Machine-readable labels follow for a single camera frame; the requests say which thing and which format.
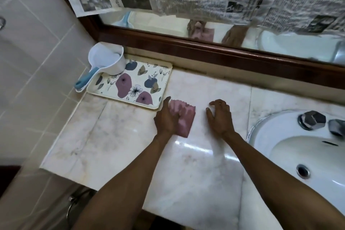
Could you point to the person's left hand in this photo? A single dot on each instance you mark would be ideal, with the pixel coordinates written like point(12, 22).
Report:
point(164, 120)

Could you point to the person's right hand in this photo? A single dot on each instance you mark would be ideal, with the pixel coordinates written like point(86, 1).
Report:
point(222, 120)

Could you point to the person's right thumb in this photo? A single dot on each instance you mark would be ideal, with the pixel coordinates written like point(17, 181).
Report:
point(210, 115)

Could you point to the person's left fingers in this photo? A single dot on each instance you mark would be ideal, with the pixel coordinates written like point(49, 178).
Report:
point(166, 104)

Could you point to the pink cleaning cloth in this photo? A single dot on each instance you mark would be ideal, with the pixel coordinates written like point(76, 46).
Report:
point(186, 119)

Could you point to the person's left forearm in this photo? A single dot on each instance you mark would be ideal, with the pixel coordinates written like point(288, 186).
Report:
point(126, 184)

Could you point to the person's right forearm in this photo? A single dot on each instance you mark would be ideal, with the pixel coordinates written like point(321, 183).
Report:
point(275, 181)

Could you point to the floral print cream tray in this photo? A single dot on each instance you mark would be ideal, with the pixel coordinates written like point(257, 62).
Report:
point(129, 84)

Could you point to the wooden framed mirror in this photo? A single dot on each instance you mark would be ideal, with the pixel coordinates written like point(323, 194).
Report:
point(188, 48)

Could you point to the white ceramic sink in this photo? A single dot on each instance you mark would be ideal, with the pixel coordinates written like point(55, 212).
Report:
point(283, 151)

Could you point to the chrome faucet knob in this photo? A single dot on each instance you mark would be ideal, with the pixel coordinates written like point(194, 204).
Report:
point(312, 119)

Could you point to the chrome faucet spout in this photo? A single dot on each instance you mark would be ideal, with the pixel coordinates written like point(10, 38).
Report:
point(337, 127)

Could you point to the dark metal fixture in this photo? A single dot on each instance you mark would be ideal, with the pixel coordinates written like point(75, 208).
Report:
point(79, 205)

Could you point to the chrome wall fitting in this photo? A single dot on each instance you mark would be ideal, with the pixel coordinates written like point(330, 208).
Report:
point(2, 23)

